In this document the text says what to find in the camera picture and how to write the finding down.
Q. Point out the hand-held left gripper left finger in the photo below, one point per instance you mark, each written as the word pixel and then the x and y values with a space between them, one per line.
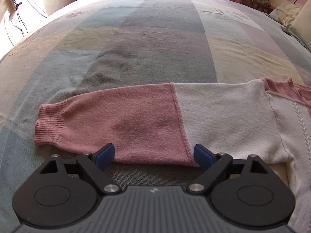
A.
pixel 105 154

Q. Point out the patchwork bed sheet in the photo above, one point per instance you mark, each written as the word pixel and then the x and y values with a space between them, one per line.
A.
pixel 145 41

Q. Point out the pink and white knit sweater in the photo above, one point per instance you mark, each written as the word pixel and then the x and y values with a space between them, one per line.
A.
pixel 218 116

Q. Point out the small pale pillow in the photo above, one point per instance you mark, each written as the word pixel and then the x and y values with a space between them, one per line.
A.
pixel 284 13

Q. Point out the white power strip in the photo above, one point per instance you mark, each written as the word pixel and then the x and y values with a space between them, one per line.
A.
pixel 11 4

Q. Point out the wooden nightstand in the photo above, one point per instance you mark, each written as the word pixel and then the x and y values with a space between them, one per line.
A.
pixel 252 3

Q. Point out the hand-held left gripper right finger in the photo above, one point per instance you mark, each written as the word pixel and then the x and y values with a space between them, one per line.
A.
pixel 203 155

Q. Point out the large floral pillow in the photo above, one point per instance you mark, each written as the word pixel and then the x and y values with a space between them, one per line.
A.
pixel 303 26

